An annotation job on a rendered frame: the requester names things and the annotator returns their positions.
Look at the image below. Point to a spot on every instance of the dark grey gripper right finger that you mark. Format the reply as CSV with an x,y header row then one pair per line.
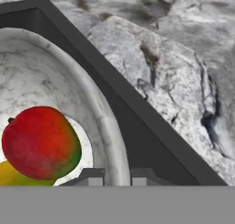
x,y
143,174

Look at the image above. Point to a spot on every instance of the yellow mango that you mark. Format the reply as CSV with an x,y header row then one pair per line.
x,y
12,176

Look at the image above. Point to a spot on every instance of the white marble bowl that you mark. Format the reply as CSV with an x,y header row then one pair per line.
x,y
36,77

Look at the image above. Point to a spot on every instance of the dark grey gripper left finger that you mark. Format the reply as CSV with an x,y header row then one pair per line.
x,y
91,174

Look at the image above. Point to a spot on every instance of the red green mango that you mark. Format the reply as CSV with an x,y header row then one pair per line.
x,y
39,142

